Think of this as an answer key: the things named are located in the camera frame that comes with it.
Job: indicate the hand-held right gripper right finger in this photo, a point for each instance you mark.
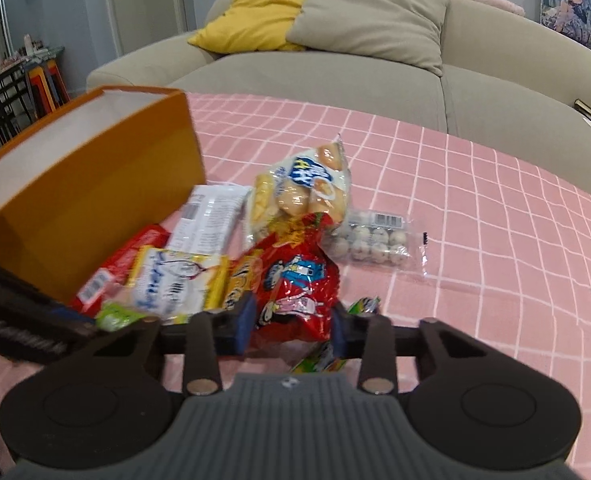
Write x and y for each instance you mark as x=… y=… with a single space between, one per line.
x=339 y=332

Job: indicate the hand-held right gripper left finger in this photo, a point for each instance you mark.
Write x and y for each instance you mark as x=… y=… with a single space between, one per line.
x=243 y=325

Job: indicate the red snack bag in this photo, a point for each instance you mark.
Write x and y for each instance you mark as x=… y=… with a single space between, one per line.
x=295 y=280

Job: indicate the red sausage packet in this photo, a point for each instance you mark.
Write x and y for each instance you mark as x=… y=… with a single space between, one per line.
x=123 y=262

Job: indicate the orange cardboard box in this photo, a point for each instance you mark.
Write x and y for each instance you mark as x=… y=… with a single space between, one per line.
x=95 y=190

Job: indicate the green candy wrapper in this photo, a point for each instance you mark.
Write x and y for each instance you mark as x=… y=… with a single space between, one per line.
x=363 y=306

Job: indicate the yellow cartoon snack packet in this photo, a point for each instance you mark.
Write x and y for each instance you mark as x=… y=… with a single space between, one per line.
x=238 y=280

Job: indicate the yellow and white snack packet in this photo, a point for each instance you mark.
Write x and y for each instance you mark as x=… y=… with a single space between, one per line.
x=170 y=280

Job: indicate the clear quail egg pack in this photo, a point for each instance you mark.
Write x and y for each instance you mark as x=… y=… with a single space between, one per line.
x=370 y=245

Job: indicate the green snack packet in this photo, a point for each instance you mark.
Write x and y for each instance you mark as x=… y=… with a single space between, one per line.
x=117 y=317

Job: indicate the bread bun bag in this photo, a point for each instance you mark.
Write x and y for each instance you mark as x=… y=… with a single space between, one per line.
x=295 y=190

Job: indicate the pink checked tablecloth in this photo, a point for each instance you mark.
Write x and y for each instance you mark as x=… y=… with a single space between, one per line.
x=475 y=240

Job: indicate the orange stool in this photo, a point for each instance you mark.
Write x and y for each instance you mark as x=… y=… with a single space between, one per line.
x=37 y=87
x=57 y=80

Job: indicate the beige sofa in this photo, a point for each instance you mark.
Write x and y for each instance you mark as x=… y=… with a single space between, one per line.
x=325 y=77

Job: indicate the cluttered side table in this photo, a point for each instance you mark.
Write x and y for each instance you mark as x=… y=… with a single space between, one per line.
x=30 y=52

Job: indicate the yellow pillow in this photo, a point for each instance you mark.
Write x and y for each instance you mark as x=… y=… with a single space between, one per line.
x=255 y=15

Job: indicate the beige pillow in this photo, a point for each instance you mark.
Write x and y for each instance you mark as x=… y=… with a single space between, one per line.
x=375 y=15

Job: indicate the white door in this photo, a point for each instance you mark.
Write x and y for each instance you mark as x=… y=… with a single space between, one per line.
x=145 y=5

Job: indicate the pink blanket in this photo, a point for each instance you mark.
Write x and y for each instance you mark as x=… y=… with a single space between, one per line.
x=485 y=0

